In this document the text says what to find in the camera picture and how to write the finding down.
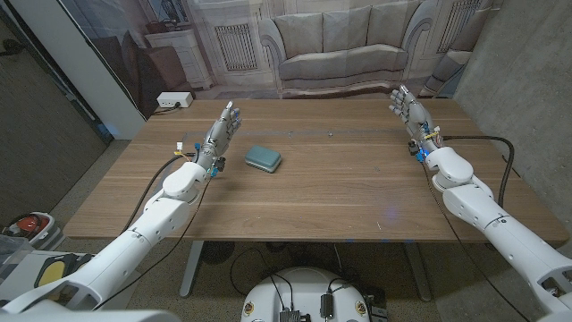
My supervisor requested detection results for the white power strip box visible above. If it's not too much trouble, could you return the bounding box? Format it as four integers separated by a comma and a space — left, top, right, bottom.
156, 91, 194, 109

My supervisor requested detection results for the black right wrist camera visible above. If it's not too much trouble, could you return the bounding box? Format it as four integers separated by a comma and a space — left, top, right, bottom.
407, 140, 425, 163

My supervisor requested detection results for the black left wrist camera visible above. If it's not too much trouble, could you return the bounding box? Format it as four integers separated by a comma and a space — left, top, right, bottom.
209, 156, 227, 178

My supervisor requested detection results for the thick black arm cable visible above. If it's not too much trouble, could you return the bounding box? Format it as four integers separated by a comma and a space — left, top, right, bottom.
442, 134, 516, 209
120, 152, 198, 236

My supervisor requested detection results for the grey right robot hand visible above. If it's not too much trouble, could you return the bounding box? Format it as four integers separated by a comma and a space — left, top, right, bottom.
388, 84, 442, 153

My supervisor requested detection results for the grey table leg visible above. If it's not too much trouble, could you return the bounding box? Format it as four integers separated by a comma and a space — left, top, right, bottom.
404, 243, 433, 303
179, 241, 205, 299

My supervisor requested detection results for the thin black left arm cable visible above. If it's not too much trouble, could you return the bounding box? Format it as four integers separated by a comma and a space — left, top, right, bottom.
93, 177, 212, 311

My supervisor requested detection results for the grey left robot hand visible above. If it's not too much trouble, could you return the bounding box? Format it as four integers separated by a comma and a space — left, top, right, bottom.
195, 100, 243, 170

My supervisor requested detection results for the red and white floor device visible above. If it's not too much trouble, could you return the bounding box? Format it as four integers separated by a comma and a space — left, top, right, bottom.
2, 211, 63, 251

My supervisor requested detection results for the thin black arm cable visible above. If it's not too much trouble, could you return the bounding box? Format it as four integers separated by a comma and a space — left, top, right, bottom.
93, 177, 212, 311
420, 161, 533, 322

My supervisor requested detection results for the black floor cable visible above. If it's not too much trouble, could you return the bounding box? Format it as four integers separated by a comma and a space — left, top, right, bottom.
229, 247, 270, 297

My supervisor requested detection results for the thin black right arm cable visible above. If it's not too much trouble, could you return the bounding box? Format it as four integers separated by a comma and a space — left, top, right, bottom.
420, 161, 533, 322

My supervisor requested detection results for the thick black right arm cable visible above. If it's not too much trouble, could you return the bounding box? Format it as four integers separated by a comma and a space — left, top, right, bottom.
442, 134, 516, 209

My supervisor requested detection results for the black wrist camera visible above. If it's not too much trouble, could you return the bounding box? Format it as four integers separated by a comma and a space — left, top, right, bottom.
209, 156, 227, 178
407, 140, 425, 163

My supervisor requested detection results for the yellow and black pad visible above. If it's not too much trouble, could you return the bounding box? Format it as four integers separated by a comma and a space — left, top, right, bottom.
34, 252, 95, 289

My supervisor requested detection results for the teal soap box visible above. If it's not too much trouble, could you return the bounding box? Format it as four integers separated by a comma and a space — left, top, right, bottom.
244, 144, 283, 174

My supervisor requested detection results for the printed living room backdrop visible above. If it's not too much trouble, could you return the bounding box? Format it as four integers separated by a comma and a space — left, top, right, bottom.
60, 0, 504, 120

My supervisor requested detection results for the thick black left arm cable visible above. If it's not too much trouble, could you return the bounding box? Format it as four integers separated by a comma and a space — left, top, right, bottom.
120, 152, 198, 236

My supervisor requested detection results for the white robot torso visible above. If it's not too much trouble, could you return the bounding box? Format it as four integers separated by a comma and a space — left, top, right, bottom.
240, 267, 372, 322

